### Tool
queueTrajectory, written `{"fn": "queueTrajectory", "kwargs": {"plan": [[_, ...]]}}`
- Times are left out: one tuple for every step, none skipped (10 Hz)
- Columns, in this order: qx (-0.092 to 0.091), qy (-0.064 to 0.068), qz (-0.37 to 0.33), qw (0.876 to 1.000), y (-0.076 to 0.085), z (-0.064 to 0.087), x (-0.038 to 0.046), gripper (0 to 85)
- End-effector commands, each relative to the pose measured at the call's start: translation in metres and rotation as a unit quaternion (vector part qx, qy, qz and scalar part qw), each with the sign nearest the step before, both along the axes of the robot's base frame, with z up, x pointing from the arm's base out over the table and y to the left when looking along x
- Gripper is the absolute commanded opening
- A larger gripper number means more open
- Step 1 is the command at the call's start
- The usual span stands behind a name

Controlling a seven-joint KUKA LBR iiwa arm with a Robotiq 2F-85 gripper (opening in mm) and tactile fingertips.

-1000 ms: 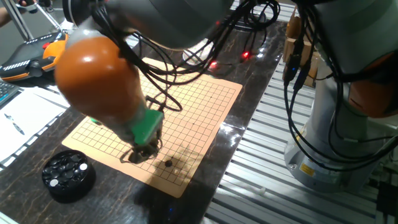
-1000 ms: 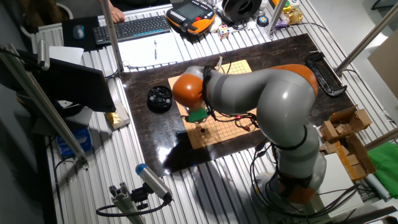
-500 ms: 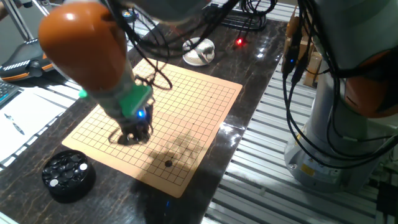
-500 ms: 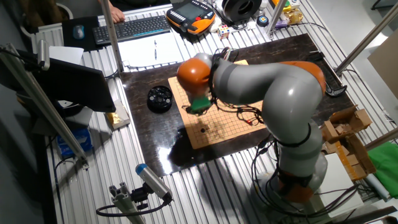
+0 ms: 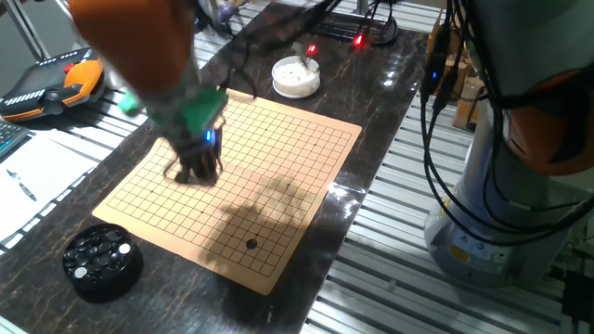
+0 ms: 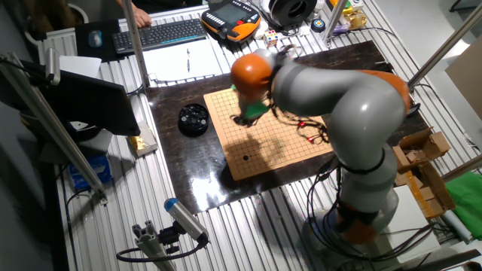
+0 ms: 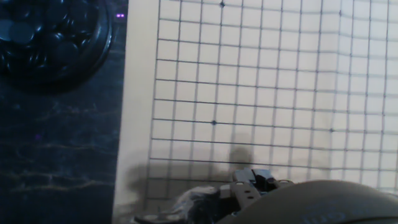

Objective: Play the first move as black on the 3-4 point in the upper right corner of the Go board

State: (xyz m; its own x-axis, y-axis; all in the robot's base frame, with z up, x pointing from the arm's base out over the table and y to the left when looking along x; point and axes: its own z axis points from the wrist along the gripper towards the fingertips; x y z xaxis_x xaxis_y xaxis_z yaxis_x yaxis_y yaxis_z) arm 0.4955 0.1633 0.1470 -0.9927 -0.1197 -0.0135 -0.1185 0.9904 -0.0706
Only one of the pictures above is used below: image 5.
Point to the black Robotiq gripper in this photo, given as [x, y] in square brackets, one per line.
[197, 148]

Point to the black go stone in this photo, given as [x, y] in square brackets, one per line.
[251, 243]

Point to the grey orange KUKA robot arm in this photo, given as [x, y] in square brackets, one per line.
[510, 139]

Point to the tan go board mat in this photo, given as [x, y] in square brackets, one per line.
[260, 185]

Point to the white go stone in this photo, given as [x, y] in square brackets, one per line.
[124, 248]
[80, 272]

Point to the black bowl of black stones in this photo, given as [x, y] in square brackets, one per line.
[99, 264]

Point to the white bowl of white stones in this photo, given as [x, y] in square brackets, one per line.
[296, 76]

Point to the white paper sheet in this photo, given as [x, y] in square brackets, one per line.
[37, 181]

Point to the orange black teach pendant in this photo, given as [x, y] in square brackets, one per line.
[51, 88]

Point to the black silver pen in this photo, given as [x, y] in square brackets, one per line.
[21, 184]

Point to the black computer keyboard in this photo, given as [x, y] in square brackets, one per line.
[9, 137]

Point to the cardboard wooden pieces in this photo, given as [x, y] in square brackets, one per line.
[457, 79]

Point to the aluminium frame pole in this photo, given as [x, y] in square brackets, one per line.
[364, 7]
[25, 28]

